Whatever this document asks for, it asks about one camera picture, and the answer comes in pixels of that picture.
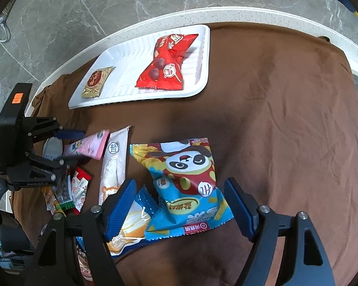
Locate red white fruit-print packet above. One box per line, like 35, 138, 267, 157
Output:
68, 167, 94, 215

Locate blue panda snack bag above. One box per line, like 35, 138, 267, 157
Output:
129, 138, 235, 241

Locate white plastic tray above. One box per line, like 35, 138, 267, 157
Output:
68, 24, 211, 110

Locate orange snack packet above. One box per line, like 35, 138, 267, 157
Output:
42, 186, 60, 215

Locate pink print packet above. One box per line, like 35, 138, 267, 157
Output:
76, 237, 94, 283

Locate pink snack packet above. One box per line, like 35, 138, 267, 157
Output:
63, 129, 110, 160

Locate small gold snack packet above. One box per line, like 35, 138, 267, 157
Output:
81, 66, 116, 99

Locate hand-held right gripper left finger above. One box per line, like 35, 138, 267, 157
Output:
27, 179, 137, 286

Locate red chocolate ball snack bag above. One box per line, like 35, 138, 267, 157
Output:
135, 34, 199, 91

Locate white round table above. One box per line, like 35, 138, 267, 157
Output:
30, 6, 358, 102

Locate brown cloth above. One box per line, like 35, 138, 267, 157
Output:
10, 21, 358, 286

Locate dark chair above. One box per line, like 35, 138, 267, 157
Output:
0, 214, 36, 257

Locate clear green-edged snack packet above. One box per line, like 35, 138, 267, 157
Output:
52, 176, 75, 212

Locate small white packet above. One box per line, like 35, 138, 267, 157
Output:
42, 136, 63, 161

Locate blue and cream snack packet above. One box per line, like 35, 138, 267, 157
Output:
107, 185, 160, 258

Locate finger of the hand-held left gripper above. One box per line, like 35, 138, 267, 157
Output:
27, 152, 79, 183
24, 116, 86, 144

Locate long white snack packet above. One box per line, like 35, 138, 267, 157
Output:
98, 125, 132, 206

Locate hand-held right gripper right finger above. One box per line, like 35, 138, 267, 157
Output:
224, 178, 337, 286

